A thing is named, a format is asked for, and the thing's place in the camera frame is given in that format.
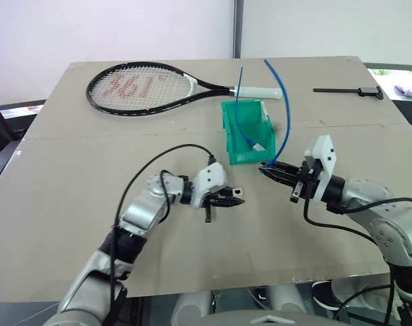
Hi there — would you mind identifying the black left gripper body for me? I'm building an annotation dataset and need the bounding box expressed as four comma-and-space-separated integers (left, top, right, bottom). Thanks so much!
201, 185, 231, 224

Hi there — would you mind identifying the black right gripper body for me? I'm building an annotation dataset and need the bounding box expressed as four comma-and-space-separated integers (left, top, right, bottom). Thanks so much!
288, 161, 324, 204

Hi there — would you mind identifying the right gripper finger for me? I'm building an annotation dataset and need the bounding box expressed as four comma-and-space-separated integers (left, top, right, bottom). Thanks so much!
261, 170, 301, 187
259, 162, 302, 175

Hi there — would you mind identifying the long blue cable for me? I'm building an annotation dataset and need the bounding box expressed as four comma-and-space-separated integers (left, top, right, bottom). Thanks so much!
262, 59, 292, 170

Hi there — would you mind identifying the green plastic bin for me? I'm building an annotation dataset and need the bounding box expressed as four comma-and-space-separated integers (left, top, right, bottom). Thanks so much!
219, 98, 278, 166

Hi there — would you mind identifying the black flat bar tool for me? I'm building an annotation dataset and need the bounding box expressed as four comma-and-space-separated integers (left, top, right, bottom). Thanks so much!
312, 86, 385, 101

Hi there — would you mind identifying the silver robot body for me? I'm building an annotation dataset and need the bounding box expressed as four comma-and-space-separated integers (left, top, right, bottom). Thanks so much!
172, 283, 332, 326

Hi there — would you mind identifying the black white tennis racket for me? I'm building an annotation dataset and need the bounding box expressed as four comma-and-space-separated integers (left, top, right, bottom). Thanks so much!
86, 61, 283, 119

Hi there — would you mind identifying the dark vertical pole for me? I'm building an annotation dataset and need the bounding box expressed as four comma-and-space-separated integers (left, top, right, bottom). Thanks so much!
232, 0, 244, 59

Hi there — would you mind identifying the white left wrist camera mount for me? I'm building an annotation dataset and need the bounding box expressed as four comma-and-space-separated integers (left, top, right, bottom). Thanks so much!
191, 162, 229, 210

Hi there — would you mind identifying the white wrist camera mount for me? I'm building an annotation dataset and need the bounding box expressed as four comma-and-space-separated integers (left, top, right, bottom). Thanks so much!
191, 162, 229, 210
303, 134, 339, 205

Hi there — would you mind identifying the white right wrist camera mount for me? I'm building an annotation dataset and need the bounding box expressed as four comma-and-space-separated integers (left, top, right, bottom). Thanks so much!
303, 134, 339, 205

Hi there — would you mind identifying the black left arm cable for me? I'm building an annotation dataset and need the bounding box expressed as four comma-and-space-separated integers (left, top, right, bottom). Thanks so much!
105, 144, 216, 326

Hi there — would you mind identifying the blue cable with coupler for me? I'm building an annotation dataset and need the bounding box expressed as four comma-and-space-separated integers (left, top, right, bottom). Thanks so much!
233, 67, 266, 152

